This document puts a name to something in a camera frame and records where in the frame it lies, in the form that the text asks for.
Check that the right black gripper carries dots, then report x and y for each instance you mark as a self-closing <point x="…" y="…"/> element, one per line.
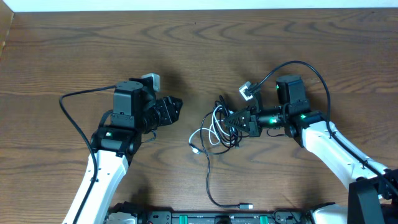
<point x="254" y="122"/>

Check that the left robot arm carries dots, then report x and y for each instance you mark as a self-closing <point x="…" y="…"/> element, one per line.
<point x="136" y="111"/>

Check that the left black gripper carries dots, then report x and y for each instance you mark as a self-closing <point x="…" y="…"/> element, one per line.
<point x="166" y="111"/>

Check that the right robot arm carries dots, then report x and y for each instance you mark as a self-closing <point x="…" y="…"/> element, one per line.
<point x="371" y="185"/>

